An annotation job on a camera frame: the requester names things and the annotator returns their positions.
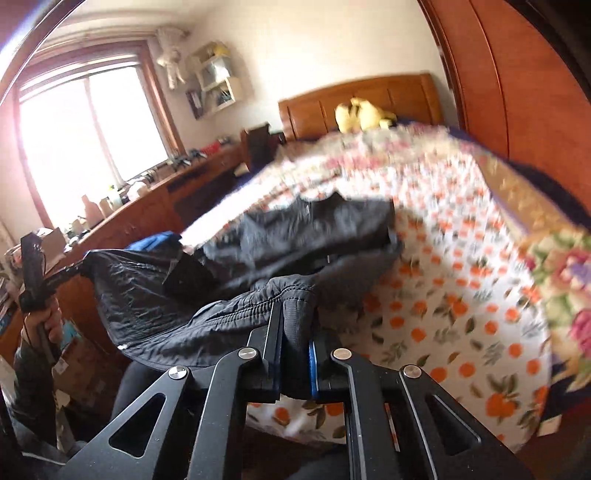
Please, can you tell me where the wood framed window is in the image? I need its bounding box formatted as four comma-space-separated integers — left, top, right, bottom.
14, 39, 183, 222

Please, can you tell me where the black jacket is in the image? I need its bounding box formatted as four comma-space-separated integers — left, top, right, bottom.
83, 194, 404, 370

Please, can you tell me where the orange print white blanket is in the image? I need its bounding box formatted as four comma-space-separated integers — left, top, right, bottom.
180, 124, 555, 453

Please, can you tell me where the dark blue folded garment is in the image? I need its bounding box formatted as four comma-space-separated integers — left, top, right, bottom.
129, 233, 183, 252

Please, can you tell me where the long wooden desk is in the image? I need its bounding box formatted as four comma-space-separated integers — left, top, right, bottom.
0, 148, 252, 361

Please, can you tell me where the cardboard box with blue print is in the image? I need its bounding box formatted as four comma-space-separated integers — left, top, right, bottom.
51, 318, 107, 402

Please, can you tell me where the white wall shelf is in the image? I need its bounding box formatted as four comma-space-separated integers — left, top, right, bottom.
185, 41, 254, 121

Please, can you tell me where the pink floral quilt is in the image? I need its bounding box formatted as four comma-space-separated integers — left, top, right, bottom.
272, 122, 591, 370

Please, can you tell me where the wooden headboard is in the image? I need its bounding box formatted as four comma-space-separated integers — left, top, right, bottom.
278, 74, 446, 141

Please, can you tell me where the person's left hand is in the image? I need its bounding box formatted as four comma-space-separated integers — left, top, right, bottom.
23, 305, 63, 356

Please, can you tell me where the yellow plush toy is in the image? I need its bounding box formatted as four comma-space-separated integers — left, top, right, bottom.
335, 97, 398, 134

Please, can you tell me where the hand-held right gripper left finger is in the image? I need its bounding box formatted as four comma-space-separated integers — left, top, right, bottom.
58, 300, 284, 480

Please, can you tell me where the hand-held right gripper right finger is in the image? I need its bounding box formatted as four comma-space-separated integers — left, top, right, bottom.
307, 335, 534, 480

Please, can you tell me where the tied beige curtain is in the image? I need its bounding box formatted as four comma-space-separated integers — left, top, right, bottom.
156, 28, 188, 90

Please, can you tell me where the navy blue bedspread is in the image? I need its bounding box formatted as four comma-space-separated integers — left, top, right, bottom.
508, 161, 591, 421

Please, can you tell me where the open cardboard box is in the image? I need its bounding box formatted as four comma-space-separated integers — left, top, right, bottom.
34, 227, 68, 252

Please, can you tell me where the person's left forearm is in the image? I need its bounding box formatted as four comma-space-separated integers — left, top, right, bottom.
11, 344, 70, 444

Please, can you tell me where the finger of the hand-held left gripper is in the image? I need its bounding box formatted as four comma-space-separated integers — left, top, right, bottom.
44, 262, 90, 291

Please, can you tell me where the wooden slatted wardrobe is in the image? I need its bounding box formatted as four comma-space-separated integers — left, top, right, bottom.
418, 0, 591, 185

